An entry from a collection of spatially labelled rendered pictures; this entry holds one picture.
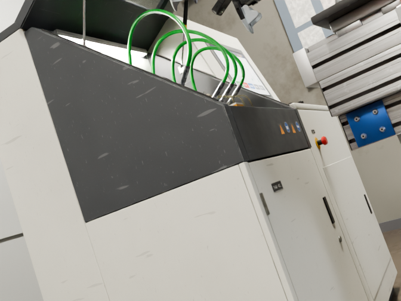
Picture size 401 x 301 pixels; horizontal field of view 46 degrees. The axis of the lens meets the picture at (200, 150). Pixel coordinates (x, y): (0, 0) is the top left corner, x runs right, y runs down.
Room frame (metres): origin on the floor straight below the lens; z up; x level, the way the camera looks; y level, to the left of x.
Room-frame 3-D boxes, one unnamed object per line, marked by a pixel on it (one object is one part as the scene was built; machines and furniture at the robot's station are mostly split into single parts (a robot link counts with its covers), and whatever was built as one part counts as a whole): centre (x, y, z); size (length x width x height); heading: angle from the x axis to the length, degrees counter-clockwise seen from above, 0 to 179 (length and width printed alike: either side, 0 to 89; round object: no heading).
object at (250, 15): (1.51, -0.30, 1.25); 0.06 x 0.03 x 0.09; 63
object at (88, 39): (1.77, 0.21, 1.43); 0.54 x 0.03 x 0.02; 153
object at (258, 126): (1.54, -0.24, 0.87); 0.62 x 0.04 x 0.16; 153
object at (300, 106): (2.20, -0.47, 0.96); 0.70 x 0.22 x 0.03; 153
